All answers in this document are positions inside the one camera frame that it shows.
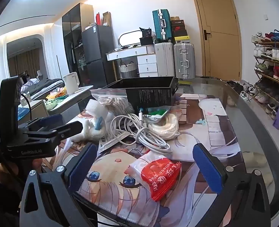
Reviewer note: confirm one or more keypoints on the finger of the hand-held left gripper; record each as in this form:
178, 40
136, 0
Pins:
51, 121
66, 130

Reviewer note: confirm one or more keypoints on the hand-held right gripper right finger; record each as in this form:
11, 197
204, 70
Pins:
208, 170

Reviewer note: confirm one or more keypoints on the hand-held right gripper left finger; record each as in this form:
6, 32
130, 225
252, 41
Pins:
82, 164

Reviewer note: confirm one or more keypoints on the white plush toy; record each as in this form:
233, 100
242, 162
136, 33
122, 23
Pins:
94, 108
89, 132

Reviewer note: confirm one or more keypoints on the white paper packet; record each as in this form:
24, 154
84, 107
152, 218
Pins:
108, 143

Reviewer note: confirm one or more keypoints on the red and white packet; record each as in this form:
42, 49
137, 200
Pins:
159, 177

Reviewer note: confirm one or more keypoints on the zip bag of white laces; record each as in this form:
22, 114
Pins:
114, 100

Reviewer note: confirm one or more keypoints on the black cardboard box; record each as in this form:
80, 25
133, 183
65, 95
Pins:
153, 94

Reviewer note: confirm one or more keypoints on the person's left hand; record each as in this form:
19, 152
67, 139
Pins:
34, 164

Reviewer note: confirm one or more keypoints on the pile of colourful cloths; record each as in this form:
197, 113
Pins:
55, 97

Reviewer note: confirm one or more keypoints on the bed with dark bedding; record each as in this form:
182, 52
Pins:
47, 85

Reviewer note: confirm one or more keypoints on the white side table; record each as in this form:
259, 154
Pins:
80, 92

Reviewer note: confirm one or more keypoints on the white electric kettle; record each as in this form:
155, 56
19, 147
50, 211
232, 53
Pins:
70, 82

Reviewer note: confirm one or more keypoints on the printed cartoon table mat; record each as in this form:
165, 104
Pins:
201, 127

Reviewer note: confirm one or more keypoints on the beige slippers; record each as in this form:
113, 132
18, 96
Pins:
254, 159

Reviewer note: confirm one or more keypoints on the dark grey fridge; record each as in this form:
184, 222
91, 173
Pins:
96, 52

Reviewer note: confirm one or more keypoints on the woven laundry basket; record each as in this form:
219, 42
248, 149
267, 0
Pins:
128, 71

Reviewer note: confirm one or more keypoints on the black glass wardrobe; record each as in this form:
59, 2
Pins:
70, 35

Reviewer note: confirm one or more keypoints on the shoes on floor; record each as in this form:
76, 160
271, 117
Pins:
242, 88

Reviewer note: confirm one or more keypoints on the white dressing table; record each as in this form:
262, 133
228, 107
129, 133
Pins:
146, 61

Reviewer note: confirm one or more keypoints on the oval mirror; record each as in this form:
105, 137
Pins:
130, 39

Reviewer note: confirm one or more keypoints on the silver suitcase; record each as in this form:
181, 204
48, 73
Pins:
184, 60

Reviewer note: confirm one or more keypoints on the white suitcase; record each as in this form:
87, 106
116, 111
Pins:
164, 59

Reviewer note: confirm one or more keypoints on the black bag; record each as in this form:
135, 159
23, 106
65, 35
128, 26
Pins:
146, 37

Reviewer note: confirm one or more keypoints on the wooden shoe rack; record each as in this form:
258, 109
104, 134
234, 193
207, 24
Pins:
272, 63

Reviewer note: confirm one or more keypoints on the yellow and black shoe box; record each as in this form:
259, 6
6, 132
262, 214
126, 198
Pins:
181, 39

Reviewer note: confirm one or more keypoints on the teal suitcase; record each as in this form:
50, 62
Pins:
162, 26

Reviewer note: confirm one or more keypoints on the tan wooden door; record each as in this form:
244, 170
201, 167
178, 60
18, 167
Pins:
220, 28

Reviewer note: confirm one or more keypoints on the black and red shoe box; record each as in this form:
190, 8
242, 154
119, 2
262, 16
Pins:
178, 29

